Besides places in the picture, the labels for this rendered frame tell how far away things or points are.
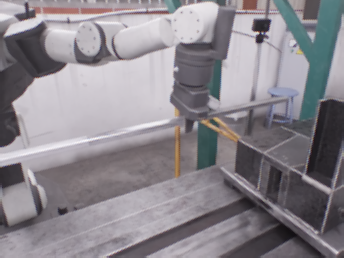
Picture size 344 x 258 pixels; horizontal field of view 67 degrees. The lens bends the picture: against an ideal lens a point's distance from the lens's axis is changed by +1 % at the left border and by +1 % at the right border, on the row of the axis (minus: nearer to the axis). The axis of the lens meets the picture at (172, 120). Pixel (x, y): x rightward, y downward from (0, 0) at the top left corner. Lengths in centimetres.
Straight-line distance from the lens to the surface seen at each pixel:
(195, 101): 57
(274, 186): 64
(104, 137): 56
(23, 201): 127
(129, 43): 61
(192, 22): 50
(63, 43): 76
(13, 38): 88
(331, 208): 55
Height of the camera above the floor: 116
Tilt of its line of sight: 22 degrees down
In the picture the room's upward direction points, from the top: straight up
